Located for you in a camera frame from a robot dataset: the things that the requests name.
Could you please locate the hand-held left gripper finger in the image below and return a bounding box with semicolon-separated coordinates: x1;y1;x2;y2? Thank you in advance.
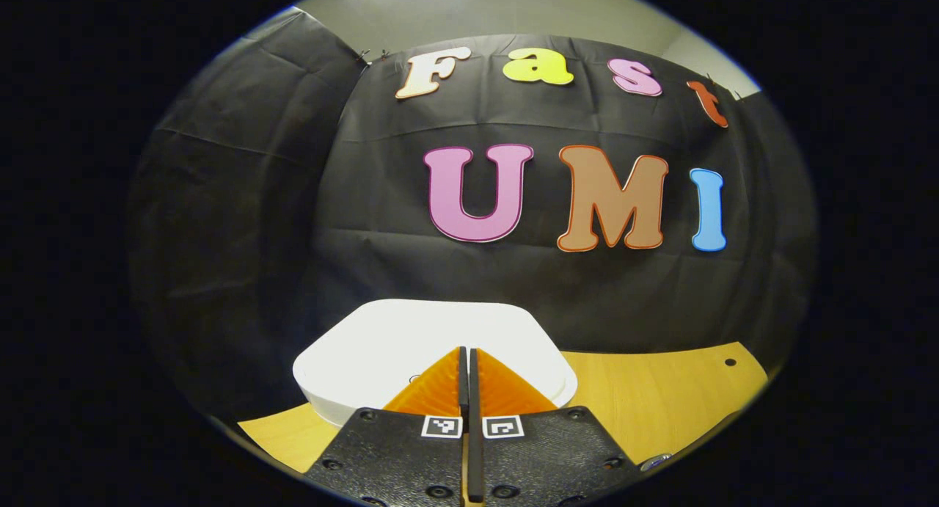
468;348;646;507
304;346;470;507

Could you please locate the white desktop garbage bin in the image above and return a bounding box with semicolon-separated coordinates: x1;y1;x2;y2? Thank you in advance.
292;299;579;427

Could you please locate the wooden desktop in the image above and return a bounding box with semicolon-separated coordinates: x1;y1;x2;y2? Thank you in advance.
238;340;770;475

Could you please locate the black backdrop cloth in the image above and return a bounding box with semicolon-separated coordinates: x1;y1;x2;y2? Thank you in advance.
128;8;819;427

